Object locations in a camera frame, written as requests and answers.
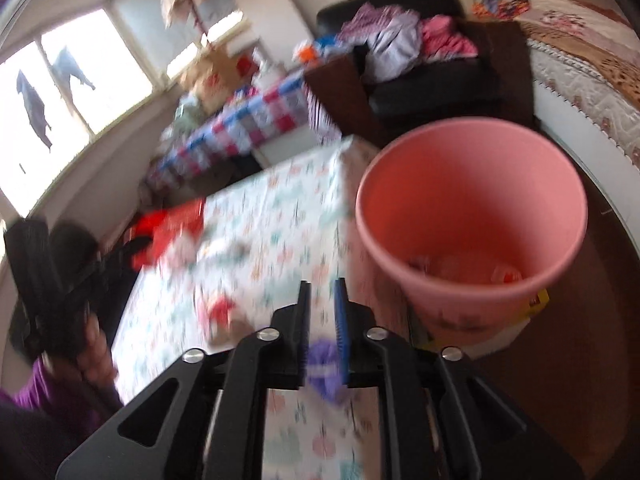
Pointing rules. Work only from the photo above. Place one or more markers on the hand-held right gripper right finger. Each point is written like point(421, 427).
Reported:
point(341, 310)

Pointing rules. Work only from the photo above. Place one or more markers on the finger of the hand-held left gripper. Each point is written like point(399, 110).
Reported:
point(122, 257)

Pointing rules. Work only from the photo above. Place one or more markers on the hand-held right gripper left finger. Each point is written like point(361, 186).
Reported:
point(303, 320)

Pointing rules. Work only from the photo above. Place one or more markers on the purple plastic bag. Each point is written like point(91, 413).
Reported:
point(322, 362)

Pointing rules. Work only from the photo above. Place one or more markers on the red plastic bag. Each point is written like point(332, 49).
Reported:
point(172, 230)

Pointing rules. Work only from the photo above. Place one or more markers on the pink plastic bucket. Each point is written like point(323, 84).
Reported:
point(470, 195)

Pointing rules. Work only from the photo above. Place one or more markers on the person's left forearm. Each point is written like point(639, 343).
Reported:
point(45, 385)

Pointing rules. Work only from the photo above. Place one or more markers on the person's left hand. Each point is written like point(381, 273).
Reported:
point(97, 350)

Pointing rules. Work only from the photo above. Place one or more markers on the green box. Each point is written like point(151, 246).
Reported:
point(186, 112)

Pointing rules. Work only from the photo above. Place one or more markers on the dark hanging garment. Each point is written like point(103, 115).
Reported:
point(35, 107)

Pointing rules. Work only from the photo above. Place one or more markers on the window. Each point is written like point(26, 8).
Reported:
point(100, 85)

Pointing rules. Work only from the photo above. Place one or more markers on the checked tablecloth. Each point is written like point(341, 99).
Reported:
point(235, 120)

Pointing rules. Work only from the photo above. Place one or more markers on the blue hanging garment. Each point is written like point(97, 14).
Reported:
point(70, 70)

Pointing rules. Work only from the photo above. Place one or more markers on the purple patterned cloth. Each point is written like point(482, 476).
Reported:
point(322, 115)

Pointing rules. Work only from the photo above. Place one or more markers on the brown paper bag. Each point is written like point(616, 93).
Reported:
point(212, 72)

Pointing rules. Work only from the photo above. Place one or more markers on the brown wooden cabinet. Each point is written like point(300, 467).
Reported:
point(340, 90)

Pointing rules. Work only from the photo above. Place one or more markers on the white bowl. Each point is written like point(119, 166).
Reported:
point(270, 72)

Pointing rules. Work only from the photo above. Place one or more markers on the black leather armchair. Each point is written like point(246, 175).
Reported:
point(440, 90)

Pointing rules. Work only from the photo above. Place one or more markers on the wooden coat rack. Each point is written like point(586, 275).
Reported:
point(199, 20)

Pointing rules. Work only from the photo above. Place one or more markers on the grey window blind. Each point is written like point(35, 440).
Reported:
point(175, 5)

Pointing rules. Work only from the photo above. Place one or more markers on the orange tissue box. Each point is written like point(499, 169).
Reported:
point(305, 52)

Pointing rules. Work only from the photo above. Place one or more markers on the beige cloth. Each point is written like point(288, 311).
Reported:
point(172, 0)

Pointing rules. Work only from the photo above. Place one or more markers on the blue plastic bag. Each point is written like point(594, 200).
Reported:
point(332, 44)

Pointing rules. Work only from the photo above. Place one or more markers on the grey garment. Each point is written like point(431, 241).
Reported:
point(395, 45)

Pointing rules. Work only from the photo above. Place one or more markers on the pink checked shirt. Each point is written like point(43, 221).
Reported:
point(367, 20)

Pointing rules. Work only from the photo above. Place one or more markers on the pink dotted garment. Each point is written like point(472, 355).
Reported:
point(445, 35)

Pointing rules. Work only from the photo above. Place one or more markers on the white quilted mattress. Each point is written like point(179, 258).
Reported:
point(575, 105)

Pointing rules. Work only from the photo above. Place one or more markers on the floral bed blanket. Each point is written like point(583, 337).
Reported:
point(585, 45)

